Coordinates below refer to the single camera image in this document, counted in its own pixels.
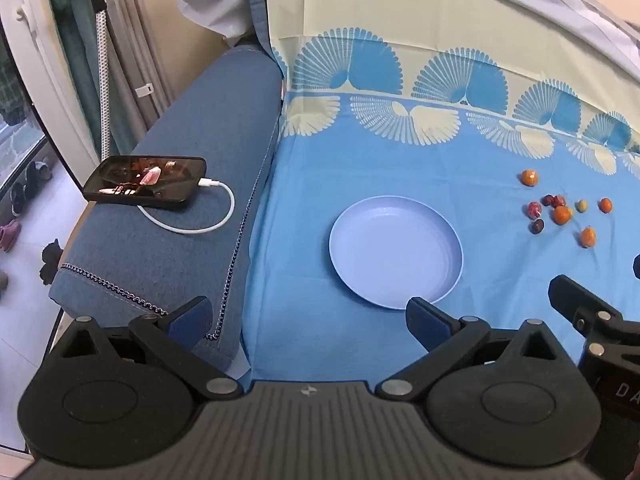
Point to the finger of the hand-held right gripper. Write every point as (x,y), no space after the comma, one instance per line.
(567,297)
(637,266)

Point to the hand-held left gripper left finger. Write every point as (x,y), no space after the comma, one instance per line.
(190,319)

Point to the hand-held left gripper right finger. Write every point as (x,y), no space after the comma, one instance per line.
(427,321)

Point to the small orange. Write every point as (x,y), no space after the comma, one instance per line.
(605,205)
(588,237)
(562,215)
(529,178)

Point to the light blue plate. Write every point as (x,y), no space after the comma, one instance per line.
(395,252)

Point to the yellowish longan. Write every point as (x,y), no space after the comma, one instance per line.
(581,206)

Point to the dark red jujube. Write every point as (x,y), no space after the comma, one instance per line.
(548,200)

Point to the black smartphone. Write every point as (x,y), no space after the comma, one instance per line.
(145,180)

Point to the dark cloth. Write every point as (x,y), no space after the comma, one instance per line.
(50,260)

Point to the blue fan-print bed sheet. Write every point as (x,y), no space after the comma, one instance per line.
(390,150)

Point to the pink slipper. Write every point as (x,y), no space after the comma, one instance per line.
(9,235)

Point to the dark slipper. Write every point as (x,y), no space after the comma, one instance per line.
(18,200)

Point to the grey slipper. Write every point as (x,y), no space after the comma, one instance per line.
(40,171)

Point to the black white braided pole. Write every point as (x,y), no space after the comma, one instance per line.
(104,85)

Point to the green curtain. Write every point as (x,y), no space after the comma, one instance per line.
(75,35)

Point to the white door frame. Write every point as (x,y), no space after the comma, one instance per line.
(30,40)

